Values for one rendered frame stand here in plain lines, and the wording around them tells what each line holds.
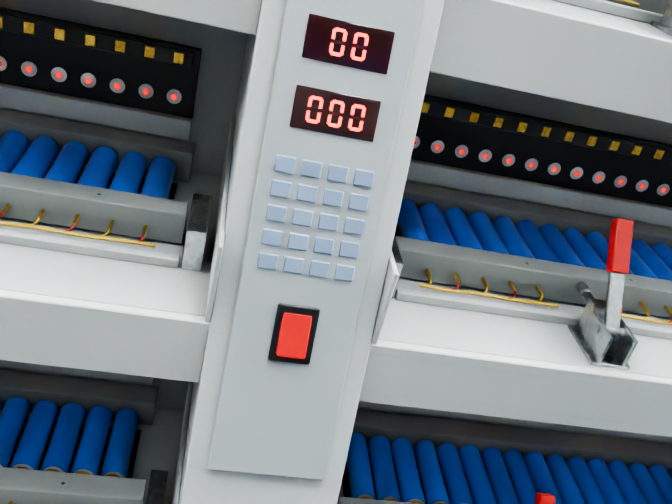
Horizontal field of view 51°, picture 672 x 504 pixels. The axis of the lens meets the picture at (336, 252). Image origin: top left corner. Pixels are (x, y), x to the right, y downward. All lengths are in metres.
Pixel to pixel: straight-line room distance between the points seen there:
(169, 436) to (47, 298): 0.23
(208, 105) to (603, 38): 0.30
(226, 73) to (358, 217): 0.23
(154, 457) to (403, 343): 0.24
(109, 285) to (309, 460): 0.16
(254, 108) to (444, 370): 0.19
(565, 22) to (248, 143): 0.19
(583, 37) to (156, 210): 0.27
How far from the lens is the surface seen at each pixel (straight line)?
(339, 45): 0.38
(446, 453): 0.63
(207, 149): 0.59
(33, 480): 0.54
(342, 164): 0.39
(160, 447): 0.60
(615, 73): 0.45
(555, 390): 0.48
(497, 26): 0.42
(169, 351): 0.42
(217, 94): 0.58
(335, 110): 0.38
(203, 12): 0.40
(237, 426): 0.43
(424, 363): 0.44
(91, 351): 0.43
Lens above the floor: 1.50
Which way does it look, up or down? 12 degrees down
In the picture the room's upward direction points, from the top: 11 degrees clockwise
